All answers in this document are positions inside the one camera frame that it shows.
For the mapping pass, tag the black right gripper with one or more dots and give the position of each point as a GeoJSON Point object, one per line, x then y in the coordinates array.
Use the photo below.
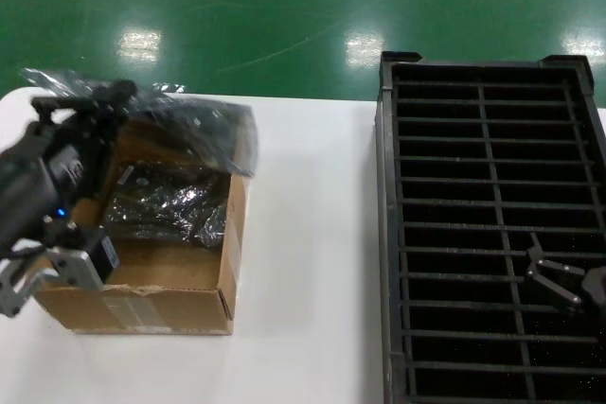
{"type": "Point", "coordinates": [597, 286]}

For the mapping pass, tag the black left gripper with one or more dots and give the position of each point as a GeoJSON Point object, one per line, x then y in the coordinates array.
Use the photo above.
{"type": "Point", "coordinates": [47, 177]}

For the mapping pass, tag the translucent grey antistatic bag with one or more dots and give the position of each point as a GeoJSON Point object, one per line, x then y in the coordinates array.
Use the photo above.
{"type": "Point", "coordinates": [213, 139]}

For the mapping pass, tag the bagged graphics card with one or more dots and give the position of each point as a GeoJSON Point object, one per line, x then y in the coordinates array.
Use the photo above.
{"type": "Point", "coordinates": [161, 210]}

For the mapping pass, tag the black slotted plastic container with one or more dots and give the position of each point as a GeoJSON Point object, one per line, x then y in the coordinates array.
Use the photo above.
{"type": "Point", "coordinates": [384, 233]}

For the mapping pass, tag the brown cardboard box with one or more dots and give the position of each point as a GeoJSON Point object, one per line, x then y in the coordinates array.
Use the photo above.
{"type": "Point", "coordinates": [142, 309]}

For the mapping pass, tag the small shiny foil scrap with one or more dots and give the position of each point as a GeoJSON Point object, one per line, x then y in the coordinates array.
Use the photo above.
{"type": "Point", "coordinates": [175, 87]}

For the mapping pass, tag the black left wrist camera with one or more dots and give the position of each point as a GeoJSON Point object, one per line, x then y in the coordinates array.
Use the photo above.
{"type": "Point", "coordinates": [104, 257]}

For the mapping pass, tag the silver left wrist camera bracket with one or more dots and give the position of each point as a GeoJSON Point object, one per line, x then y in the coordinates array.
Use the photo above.
{"type": "Point", "coordinates": [71, 269]}

